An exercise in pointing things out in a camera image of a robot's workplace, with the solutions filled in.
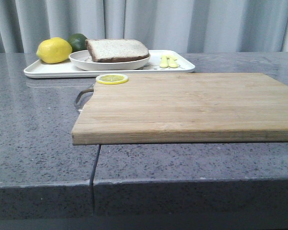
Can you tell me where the left yellow utensil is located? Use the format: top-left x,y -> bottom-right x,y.
159,55 -> 168,69

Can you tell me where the bread slice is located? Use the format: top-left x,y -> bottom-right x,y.
85,39 -> 149,63

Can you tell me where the yellow lemon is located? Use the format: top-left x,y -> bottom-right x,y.
36,37 -> 72,64

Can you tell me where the right yellow utensil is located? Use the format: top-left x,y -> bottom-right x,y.
166,54 -> 179,68

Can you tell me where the yellow utensil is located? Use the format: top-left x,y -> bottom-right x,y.
166,54 -> 179,68
159,55 -> 168,69

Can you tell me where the green lime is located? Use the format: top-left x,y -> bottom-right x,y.
68,33 -> 87,52

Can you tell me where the white round plate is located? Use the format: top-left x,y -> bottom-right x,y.
69,50 -> 150,71

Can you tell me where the wooden cutting board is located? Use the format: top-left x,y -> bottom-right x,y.
72,73 -> 288,145

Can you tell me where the lemon slice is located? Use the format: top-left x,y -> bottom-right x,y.
96,74 -> 129,85

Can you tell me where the white rectangular tray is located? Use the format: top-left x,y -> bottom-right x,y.
24,50 -> 195,79

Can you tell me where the grey curtain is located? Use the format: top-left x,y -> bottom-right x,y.
0,0 -> 288,53

